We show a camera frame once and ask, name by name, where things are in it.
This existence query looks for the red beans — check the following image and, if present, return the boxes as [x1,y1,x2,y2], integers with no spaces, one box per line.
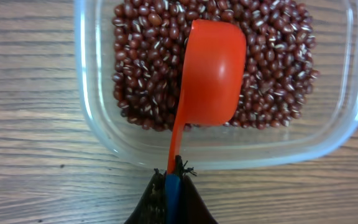
[112,0,319,131]

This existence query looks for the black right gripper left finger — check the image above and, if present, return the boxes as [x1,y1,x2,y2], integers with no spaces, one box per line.
[124,169,167,224]

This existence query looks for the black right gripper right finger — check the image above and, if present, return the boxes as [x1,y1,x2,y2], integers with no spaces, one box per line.
[175,156,218,224]

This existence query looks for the clear plastic container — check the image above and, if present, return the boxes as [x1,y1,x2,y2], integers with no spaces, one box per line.
[74,1,358,170]

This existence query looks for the red scoop blue handle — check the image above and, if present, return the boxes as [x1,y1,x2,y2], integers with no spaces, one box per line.
[165,19,246,223]

